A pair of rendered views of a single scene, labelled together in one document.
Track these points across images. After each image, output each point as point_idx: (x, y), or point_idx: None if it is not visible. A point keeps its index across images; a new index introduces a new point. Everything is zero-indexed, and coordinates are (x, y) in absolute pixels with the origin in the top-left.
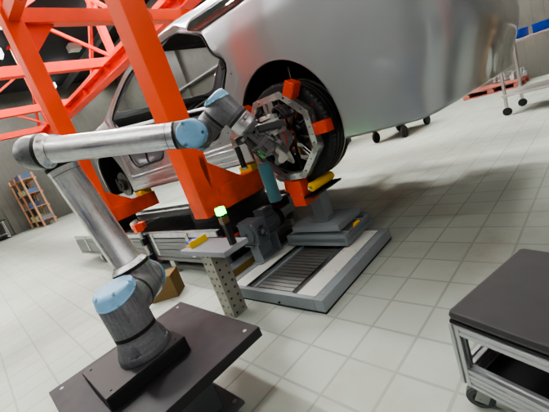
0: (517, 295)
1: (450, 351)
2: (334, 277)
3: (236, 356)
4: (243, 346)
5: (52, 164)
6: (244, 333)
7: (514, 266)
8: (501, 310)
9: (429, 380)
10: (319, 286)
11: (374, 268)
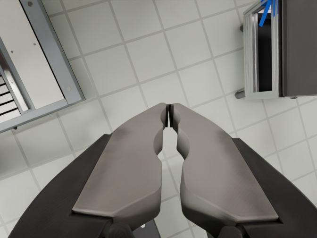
0: (314, 54)
1: (203, 69)
2: (48, 56)
3: (160, 236)
4: (157, 228)
5: None
6: (146, 226)
7: (297, 16)
8: (313, 76)
9: (208, 99)
10: (48, 81)
11: (54, 0)
